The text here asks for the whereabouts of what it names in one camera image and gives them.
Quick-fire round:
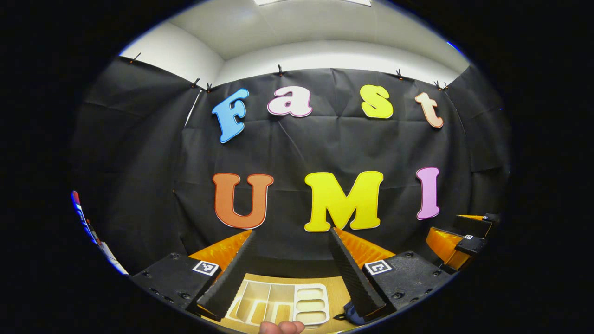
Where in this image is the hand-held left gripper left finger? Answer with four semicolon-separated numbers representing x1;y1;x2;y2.
131;229;257;322

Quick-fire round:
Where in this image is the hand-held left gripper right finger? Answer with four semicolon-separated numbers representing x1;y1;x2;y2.
329;227;454;322

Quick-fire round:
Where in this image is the blue schoolbag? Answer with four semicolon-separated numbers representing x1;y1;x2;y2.
334;301;369;325

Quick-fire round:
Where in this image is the cream plastic bookshelf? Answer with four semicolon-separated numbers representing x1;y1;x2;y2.
230;279;331;326

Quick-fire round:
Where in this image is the blue white printed board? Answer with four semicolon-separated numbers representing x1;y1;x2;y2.
71;190;129;275

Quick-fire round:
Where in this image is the black backdrop cloth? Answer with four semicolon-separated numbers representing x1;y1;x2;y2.
70;57;511;274

